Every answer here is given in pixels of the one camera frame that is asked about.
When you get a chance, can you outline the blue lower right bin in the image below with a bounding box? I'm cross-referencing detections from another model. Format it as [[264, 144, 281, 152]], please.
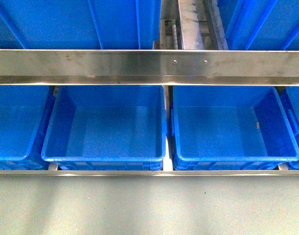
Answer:
[[171, 86, 299, 170]]

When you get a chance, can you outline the blue bin with buttons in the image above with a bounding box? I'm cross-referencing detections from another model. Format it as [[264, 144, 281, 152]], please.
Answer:
[[0, 0, 161, 49]]

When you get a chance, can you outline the blue handled crate upper right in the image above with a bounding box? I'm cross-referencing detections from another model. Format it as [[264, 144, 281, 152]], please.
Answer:
[[217, 0, 299, 50]]

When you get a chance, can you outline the blue far right bin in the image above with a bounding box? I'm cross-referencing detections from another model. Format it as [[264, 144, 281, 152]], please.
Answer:
[[280, 87, 299, 169]]

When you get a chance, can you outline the steel lower shelf rail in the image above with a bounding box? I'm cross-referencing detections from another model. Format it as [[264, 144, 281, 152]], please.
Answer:
[[0, 170, 299, 177]]

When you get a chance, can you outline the blue lower left bin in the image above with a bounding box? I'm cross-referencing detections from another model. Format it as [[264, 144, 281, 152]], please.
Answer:
[[0, 85, 55, 170]]

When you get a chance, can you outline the steel shelf front rail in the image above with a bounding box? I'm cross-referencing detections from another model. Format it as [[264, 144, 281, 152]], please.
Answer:
[[0, 49, 299, 86]]

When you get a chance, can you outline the blue lower middle bin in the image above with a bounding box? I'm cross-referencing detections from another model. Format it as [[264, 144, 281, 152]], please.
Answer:
[[41, 85, 167, 171]]

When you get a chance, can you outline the steel shelf rail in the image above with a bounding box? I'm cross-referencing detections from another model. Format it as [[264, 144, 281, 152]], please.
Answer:
[[0, 170, 299, 177], [0, 49, 299, 86]]

